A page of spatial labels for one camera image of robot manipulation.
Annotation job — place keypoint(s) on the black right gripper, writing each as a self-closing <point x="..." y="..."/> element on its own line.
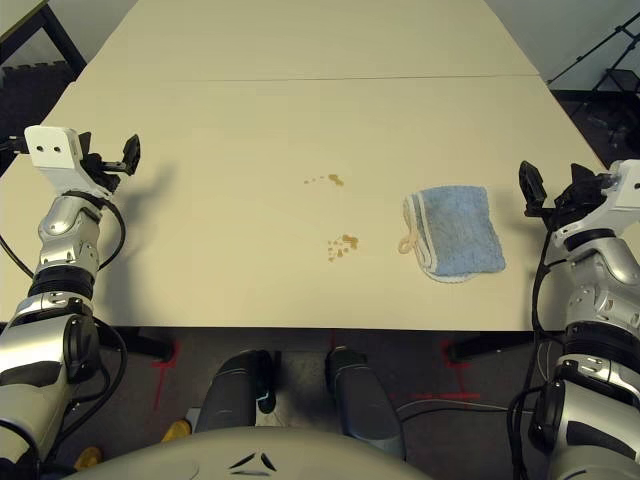
<point x="575" y="200"/>

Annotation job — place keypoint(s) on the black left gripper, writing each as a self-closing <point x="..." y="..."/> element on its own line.
<point x="102" y="172"/>

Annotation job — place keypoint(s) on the blue terry rag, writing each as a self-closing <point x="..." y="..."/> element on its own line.
<point x="460" y="225"/>

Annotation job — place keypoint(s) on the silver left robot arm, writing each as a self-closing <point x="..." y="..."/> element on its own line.
<point x="60" y="225"/>

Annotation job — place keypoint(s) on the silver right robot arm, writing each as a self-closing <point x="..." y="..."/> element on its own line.
<point x="600" y="300"/>

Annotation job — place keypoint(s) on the black foam floor mat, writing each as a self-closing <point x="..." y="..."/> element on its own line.
<point x="30" y="95"/>

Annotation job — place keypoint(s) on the black framed side table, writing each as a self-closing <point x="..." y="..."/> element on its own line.
<point x="60" y="40"/>

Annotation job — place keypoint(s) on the black tripod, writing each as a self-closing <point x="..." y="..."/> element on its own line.
<point x="617" y="40"/>

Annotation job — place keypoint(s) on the black table foot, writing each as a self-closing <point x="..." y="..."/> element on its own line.
<point x="490" y="345"/>
<point x="150" y="345"/>

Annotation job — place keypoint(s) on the brown liquid droplets patch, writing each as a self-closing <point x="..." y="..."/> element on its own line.
<point x="334" y="178"/>
<point x="347" y="241"/>

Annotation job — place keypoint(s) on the grey left robot leg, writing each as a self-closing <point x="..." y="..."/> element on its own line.
<point x="232" y="395"/>

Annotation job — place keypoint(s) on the grey robot leg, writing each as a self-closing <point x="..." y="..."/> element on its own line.
<point x="232" y="395"/>
<point x="362" y="400"/>

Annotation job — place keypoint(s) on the yellow round floor object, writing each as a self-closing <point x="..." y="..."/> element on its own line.
<point x="90" y="457"/>
<point x="177" y="431"/>

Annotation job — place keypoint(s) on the grey right robot leg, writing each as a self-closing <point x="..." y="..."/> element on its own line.
<point x="362" y="400"/>

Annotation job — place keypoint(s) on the beige robot torso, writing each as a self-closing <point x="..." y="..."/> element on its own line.
<point x="225" y="455"/>

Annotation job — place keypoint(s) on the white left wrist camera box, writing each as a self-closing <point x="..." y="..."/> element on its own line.
<point x="50" y="150"/>

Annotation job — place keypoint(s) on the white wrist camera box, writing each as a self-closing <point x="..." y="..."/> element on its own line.
<point x="622" y="187"/>
<point x="50" y="150"/>

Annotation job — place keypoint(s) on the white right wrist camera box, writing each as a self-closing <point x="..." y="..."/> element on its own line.
<point x="622" y="187"/>

